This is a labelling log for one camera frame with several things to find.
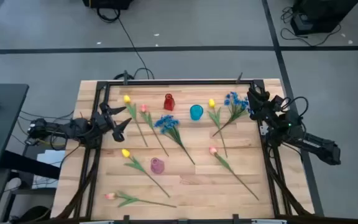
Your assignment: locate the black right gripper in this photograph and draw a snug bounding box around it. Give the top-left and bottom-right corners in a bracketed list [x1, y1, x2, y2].
[247, 87, 280, 121]

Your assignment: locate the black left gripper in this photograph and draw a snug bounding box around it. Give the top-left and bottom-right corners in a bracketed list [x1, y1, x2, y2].
[92, 102, 133, 143]

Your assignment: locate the blue artificial flower bunch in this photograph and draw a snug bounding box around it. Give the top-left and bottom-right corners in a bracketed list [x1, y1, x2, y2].
[154, 114, 196, 166]
[212, 91, 250, 138]

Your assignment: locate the yellow artificial tulip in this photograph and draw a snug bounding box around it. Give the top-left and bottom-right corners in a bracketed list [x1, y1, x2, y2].
[121, 148, 171, 198]
[208, 98, 229, 159]
[123, 95, 149, 148]

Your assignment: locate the pink artificial tulip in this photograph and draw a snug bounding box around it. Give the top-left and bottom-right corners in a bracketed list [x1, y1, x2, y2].
[104, 190, 177, 208]
[140, 104, 170, 157]
[208, 146, 260, 201]

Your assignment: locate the red glass vase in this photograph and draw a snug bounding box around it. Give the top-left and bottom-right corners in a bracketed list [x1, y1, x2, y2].
[163, 93, 176, 111]

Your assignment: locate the teal glass vase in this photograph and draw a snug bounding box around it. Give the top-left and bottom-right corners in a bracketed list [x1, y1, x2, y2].
[189, 104, 204, 121]

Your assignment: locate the purple glass vase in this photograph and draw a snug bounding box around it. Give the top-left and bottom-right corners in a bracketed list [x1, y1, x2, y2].
[150, 157, 165, 175]

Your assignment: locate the black equipment case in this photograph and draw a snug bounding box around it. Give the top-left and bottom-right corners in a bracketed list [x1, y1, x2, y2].
[290, 0, 358, 35]

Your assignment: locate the black desk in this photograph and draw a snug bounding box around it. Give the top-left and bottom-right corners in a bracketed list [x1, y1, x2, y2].
[0, 83, 30, 174]

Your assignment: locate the black equipment box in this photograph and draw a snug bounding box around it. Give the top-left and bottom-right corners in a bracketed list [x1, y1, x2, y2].
[82, 0, 134, 10]

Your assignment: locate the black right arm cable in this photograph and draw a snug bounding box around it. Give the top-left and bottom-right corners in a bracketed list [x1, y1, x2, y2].
[279, 96, 310, 118]

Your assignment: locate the black cable bundle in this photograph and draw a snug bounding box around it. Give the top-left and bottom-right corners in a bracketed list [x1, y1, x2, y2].
[11, 108, 75, 151]

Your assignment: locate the black aluminium rig frame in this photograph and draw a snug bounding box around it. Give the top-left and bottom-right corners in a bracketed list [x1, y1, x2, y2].
[54, 72, 323, 224]

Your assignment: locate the black floor cable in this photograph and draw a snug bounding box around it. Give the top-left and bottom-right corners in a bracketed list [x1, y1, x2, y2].
[96, 7, 155, 81]

